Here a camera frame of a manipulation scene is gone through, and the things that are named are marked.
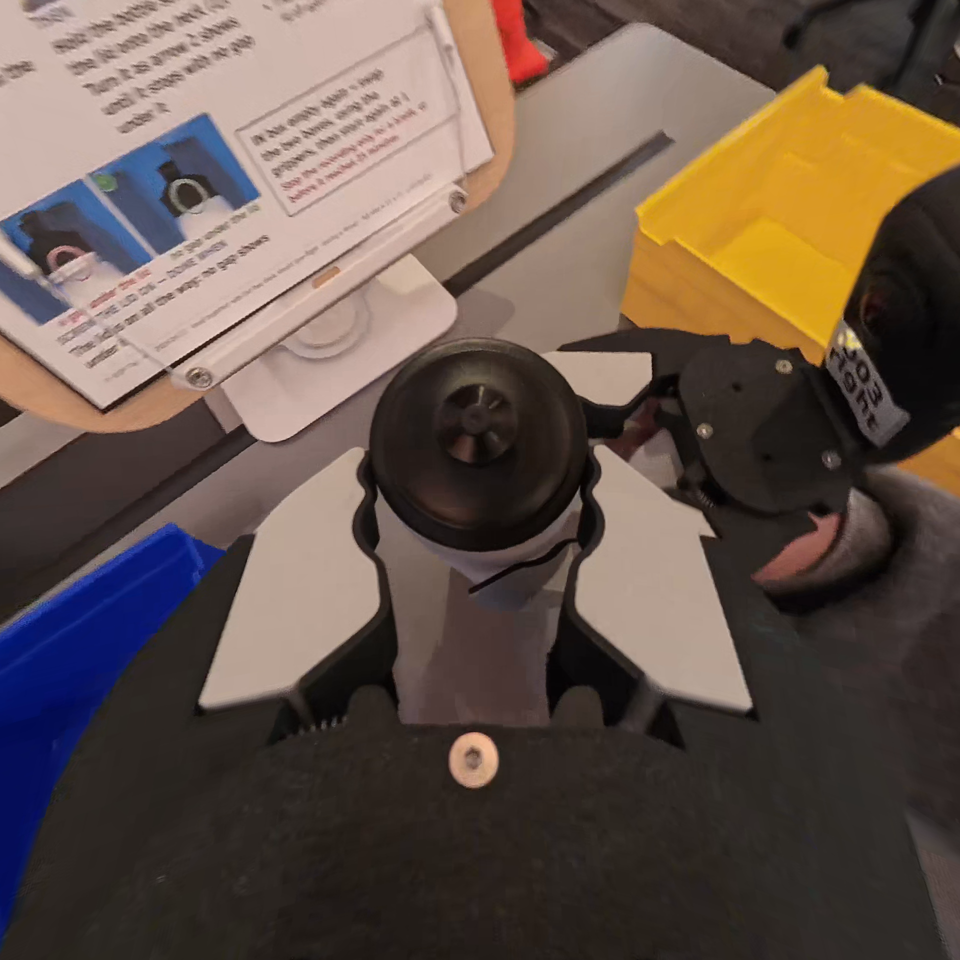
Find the black bottle lid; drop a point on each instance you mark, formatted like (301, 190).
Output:
(420, 465)

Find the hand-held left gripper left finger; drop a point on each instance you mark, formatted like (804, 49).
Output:
(300, 600)

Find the yellow plastic bin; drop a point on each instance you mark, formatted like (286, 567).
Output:
(750, 247)

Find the white plastic bottle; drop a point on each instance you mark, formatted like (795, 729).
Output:
(480, 562)

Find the orange traffic cone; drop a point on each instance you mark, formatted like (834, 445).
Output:
(517, 45)

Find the blue plastic bin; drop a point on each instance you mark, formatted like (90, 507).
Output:
(75, 675)

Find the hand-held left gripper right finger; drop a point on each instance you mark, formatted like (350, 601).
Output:
(660, 600)

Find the instruction board on stand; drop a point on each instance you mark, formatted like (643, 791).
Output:
(187, 75)

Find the person's right hand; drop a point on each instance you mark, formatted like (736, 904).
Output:
(806, 555)

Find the wooden instruction board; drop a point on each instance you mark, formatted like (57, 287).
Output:
(487, 75)

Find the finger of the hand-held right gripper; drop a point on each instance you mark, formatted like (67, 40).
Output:
(607, 375)
(532, 589)

